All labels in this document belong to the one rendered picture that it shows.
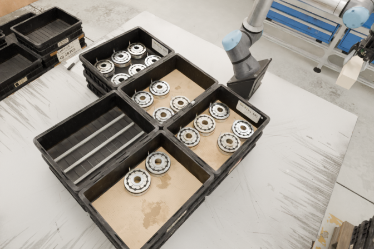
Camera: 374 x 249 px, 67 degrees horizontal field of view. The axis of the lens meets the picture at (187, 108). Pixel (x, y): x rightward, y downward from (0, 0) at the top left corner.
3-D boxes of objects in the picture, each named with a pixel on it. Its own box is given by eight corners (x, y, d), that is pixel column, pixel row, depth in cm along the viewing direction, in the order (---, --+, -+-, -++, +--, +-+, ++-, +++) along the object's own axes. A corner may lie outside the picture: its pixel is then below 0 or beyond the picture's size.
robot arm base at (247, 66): (242, 67, 168) (235, 53, 165) (264, 61, 157) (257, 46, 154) (230, 81, 159) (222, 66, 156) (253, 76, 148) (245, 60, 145)
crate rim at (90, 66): (138, 28, 162) (138, 25, 160) (176, 54, 150) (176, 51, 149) (77, 58, 141) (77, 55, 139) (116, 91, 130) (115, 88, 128)
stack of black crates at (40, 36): (68, 50, 255) (55, 5, 220) (92, 65, 247) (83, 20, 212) (29, 74, 233) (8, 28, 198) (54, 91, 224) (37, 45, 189)
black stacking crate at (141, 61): (139, 42, 169) (138, 26, 160) (174, 68, 158) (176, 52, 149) (82, 72, 148) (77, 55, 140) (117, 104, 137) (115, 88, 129)
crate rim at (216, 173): (219, 85, 139) (220, 82, 137) (270, 121, 128) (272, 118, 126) (161, 131, 119) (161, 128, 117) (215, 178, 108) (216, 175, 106)
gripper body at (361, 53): (350, 56, 121) (367, 33, 112) (355, 46, 126) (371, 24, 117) (368, 64, 119) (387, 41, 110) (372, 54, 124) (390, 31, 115)
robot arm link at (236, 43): (226, 63, 157) (215, 42, 152) (239, 51, 163) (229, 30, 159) (242, 60, 147) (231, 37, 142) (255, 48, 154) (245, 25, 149)
